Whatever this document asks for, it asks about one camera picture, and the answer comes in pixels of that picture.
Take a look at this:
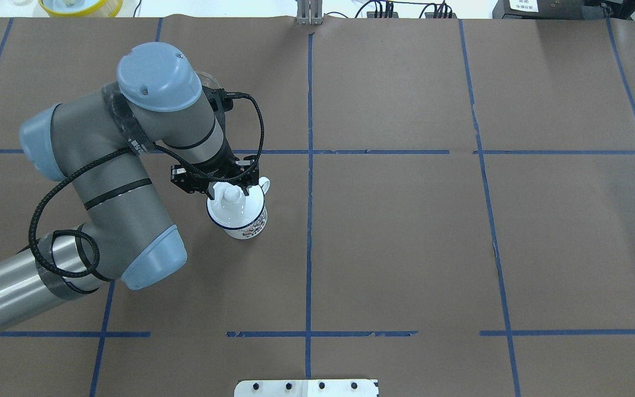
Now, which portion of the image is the white pedestal column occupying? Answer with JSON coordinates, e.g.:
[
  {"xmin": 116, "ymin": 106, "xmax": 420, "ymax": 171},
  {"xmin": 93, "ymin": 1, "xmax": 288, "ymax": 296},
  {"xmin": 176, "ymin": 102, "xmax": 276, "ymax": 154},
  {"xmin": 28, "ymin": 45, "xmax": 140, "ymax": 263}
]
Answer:
[{"xmin": 233, "ymin": 379, "xmax": 380, "ymax": 396}]

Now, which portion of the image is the yellow rimmed bowl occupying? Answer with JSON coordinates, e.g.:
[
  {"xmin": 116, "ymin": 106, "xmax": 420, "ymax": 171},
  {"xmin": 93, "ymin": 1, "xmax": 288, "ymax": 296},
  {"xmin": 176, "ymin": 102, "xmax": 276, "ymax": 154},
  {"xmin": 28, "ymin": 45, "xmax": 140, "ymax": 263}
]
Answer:
[{"xmin": 37, "ymin": 0, "xmax": 123, "ymax": 18}]

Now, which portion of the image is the white enamel mug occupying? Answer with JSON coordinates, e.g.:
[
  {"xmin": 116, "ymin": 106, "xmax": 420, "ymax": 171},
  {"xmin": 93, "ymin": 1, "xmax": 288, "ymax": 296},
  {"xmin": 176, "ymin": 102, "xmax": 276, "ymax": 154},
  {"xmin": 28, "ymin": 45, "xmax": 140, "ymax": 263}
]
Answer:
[{"xmin": 206, "ymin": 176, "xmax": 271, "ymax": 240}]

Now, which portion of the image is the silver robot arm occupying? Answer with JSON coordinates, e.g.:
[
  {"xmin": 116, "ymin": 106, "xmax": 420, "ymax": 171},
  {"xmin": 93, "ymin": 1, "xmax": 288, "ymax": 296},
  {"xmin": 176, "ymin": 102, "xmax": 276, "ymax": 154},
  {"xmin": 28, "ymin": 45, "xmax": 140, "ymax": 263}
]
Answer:
[{"xmin": 0, "ymin": 42, "xmax": 265, "ymax": 332}]

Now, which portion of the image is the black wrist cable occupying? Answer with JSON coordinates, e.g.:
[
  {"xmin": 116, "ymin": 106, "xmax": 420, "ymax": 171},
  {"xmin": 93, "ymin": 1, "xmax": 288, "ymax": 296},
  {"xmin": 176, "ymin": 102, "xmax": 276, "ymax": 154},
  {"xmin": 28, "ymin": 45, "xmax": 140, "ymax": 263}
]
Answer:
[{"xmin": 29, "ymin": 91, "xmax": 265, "ymax": 294}]

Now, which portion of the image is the aluminium frame post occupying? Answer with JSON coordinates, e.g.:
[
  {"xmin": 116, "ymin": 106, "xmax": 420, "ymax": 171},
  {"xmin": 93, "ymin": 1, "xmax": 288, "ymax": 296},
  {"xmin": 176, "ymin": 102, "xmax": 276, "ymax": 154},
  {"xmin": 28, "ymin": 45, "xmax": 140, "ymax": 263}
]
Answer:
[{"xmin": 295, "ymin": 0, "xmax": 324, "ymax": 25}]

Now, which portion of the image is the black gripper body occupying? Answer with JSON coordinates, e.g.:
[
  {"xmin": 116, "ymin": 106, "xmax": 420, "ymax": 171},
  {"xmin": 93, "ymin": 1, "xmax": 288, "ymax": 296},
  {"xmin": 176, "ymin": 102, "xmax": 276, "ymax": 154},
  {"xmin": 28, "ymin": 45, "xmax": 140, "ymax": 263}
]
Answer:
[{"xmin": 170, "ymin": 145, "xmax": 260, "ymax": 194}]

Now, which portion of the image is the black computer box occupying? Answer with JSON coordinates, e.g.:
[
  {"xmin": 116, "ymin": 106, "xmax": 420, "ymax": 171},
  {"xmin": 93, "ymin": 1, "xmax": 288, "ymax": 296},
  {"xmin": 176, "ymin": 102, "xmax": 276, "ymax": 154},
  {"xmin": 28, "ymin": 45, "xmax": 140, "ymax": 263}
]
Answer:
[{"xmin": 492, "ymin": 1, "xmax": 606, "ymax": 20}]

